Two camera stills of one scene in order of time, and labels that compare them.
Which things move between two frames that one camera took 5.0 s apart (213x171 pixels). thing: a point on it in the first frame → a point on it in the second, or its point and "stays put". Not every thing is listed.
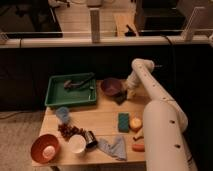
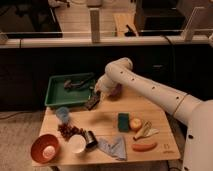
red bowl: x=39 y=144 stays put
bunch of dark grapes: x=68 y=130 stays put
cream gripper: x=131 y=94 → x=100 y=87
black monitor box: x=159 y=18 stays put
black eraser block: x=120 y=97 → x=93 y=101
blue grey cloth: x=117 y=148 stays put
